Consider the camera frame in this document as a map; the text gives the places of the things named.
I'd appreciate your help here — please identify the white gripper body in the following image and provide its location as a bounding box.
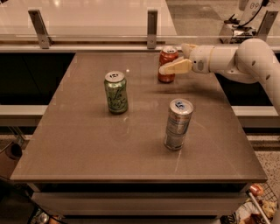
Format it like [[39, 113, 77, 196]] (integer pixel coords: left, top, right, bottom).
[[189, 45, 214, 74]]

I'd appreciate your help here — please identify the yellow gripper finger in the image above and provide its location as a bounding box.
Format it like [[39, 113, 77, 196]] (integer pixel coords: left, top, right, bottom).
[[158, 57, 193, 75], [181, 43, 196, 59]]

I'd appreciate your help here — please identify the red coke can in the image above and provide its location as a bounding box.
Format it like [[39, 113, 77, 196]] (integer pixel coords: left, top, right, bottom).
[[157, 45, 179, 84]]

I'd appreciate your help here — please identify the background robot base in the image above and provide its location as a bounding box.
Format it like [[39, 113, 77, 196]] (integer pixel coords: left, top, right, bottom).
[[220, 0, 273, 44]]

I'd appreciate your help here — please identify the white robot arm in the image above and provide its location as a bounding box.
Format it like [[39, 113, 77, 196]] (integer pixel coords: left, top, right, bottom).
[[158, 38, 280, 114]]

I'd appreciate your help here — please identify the silver slim energy drink can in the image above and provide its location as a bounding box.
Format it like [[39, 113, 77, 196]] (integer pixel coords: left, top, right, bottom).
[[164, 98, 193, 151]]

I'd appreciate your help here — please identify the green LaCroix can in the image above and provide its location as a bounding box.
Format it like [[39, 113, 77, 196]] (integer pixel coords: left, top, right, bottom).
[[104, 71, 128, 114]]

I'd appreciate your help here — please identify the grey drawer front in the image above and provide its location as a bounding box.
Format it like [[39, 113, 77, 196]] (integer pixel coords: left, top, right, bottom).
[[31, 192, 247, 216]]

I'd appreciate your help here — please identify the middle metal rail bracket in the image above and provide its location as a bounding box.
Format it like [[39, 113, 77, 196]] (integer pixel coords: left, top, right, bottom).
[[147, 10, 158, 49]]

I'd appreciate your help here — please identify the metal rail bracket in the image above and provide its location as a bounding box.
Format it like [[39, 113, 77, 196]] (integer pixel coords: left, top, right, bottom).
[[147, 10, 158, 49], [28, 10, 52, 49], [256, 10, 278, 41]]

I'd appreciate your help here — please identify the right metal rail bracket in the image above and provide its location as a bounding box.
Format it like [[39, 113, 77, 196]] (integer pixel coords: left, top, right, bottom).
[[256, 10, 278, 41]]

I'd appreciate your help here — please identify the left metal rail bracket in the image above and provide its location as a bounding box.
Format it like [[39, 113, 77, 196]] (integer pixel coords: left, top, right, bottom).
[[28, 10, 52, 49]]

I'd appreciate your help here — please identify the wire basket with snacks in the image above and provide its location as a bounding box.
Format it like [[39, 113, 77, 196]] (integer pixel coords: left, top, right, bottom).
[[234, 183, 280, 224]]

